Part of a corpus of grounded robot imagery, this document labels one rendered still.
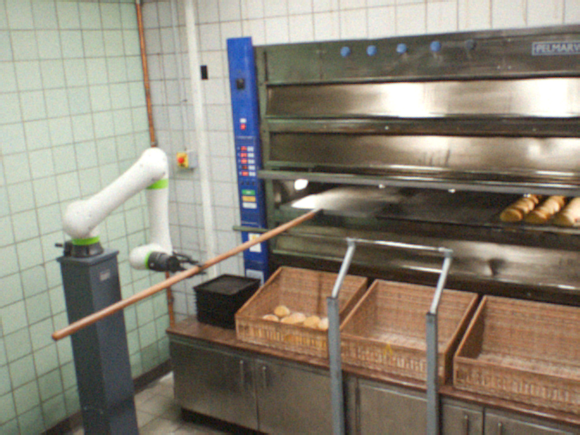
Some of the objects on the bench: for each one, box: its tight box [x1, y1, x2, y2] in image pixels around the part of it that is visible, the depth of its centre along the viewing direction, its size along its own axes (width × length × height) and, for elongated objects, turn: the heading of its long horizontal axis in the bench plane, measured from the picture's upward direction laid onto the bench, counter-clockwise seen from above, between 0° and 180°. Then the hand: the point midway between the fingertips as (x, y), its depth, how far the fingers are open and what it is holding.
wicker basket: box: [236, 267, 367, 359], centre depth 365 cm, size 49×56×28 cm
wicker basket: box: [339, 280, 478, 385], centre depth 333 cm, size 49×56×28 cm
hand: (198, 267), depth 293 cm, fingers closed on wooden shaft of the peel, 3 cm apart
